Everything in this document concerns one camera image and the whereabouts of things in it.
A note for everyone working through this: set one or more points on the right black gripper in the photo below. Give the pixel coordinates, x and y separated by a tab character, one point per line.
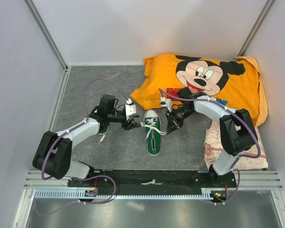
173	124

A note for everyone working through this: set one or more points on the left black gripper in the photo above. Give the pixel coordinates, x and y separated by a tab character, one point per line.
130	125

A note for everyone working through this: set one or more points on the green sneaker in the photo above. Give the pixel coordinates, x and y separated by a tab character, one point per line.
104	130
154	145

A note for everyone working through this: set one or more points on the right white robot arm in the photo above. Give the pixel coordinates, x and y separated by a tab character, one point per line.
237	132

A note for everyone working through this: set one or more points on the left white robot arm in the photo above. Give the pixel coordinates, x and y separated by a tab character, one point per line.
54	154

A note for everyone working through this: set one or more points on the orange Mickey Mouse pillow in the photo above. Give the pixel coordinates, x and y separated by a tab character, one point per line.
236	84

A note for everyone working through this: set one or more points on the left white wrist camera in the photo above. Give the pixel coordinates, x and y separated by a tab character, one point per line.
130	109

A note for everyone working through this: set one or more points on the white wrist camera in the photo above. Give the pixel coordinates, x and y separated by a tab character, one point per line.
130	109
165	102

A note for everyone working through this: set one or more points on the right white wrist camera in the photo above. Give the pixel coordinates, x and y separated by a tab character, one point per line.
165	102

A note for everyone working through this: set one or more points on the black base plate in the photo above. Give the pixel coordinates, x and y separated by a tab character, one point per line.
148	181

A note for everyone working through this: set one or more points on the white slotted cable duct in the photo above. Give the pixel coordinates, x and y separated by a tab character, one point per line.
82	194

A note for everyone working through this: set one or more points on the aluminium frame rail front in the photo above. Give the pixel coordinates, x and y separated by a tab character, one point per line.
247	180

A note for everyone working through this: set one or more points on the left aluminium corner post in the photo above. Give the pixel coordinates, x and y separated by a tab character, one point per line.
45	32

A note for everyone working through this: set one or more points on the aluminium corner post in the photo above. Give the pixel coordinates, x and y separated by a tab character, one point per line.
45	32
257	25

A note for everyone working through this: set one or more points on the right aluminium corner post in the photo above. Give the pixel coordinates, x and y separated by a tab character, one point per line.
257	25

